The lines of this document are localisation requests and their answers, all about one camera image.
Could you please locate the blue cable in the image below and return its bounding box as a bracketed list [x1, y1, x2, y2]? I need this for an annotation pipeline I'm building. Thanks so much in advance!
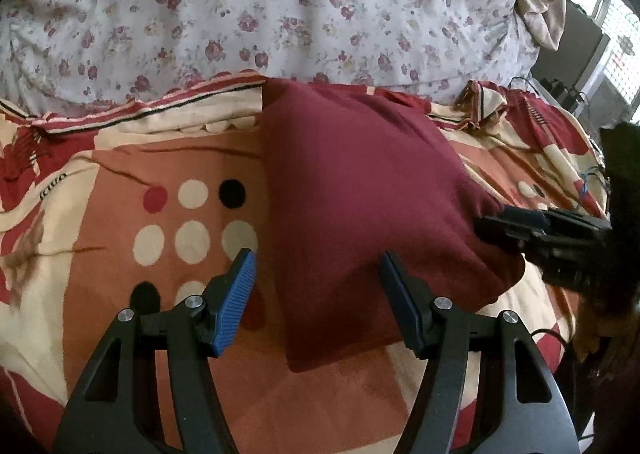
[577, 165, 610, 207]

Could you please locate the dark cabinet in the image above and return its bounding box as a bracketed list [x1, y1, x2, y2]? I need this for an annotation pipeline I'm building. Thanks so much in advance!
[530, 0, 611, 108]

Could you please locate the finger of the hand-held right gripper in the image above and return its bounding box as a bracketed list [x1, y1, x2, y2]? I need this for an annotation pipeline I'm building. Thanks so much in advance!
[474, 215, 528, 252]
[502, 207, 550, 235]

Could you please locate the black cable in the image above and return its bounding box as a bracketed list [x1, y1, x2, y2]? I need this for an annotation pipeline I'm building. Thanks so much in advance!
[530, 328, 573, 352]

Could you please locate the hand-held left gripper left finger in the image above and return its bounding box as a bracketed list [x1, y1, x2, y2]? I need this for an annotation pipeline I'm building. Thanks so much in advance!
[52, 248, 257, 454]

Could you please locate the window grille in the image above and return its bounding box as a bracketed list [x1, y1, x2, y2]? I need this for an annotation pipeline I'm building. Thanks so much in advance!
[585, 0, 640, 125]

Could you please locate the maroon garment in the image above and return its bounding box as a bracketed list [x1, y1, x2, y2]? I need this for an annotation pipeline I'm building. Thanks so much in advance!
[260, 78, 526, 374]

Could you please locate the white floral quilt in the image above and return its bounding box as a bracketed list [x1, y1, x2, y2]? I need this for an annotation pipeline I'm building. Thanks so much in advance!
[0, 0, 543, 115]

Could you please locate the red cream patterned blanket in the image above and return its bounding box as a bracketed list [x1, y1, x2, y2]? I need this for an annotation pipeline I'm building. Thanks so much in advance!
[0, 72, 613, 454]

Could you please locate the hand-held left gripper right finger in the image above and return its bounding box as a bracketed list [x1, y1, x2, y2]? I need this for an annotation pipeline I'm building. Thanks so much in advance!
[378, 251, 581, 454]

